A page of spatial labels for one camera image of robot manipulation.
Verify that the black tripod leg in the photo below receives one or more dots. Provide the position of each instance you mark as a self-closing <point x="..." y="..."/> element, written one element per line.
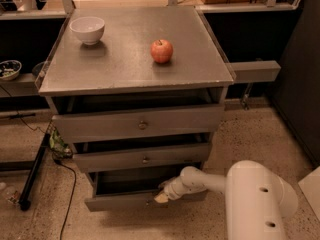
<point x="24" y="201"/>

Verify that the grey left shelf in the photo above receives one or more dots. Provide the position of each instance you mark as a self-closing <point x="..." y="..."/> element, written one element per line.
<point x="22" y="86"/>

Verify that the grey drawer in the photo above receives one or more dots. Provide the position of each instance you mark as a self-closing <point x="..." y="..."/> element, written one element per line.
<point x="131" y="188"/>
<point x="142" y="157"/>
<point x="114" y="125"/>

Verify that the white ceramic bowl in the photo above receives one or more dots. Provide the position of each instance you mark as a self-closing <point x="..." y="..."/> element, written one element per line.
<point x="89" y="30"/>

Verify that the clear plastic bottle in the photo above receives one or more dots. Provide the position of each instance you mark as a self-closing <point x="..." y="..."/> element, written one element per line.
<point x="10" y="193"/>

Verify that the red apple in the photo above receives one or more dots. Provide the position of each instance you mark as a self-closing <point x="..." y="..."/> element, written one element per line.
<point x="161" y="51"/>

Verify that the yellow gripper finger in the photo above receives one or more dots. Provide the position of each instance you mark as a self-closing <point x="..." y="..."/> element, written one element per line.
<point x="165" y="183"/>
<point x="161" y="198"/>

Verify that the grey drawer cabinet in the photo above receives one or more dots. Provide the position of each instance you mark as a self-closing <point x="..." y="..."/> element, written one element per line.
<point x="119" y="74"/>

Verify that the green snack bag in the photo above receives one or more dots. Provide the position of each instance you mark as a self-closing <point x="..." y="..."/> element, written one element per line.
<point x="58" y="146"/>

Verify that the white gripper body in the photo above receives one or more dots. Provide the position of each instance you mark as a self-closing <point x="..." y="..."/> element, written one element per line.
<point x="173" y="191"/>

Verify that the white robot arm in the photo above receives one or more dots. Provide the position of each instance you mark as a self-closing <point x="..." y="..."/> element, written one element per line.
<point x="256" y="199"/>

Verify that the white floor panel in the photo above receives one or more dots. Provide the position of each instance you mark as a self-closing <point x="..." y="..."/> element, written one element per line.
<point x="310" y="186"/>

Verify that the grey side shelf block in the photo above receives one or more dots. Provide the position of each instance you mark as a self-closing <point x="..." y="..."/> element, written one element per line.
<point x="255" y="71"/>

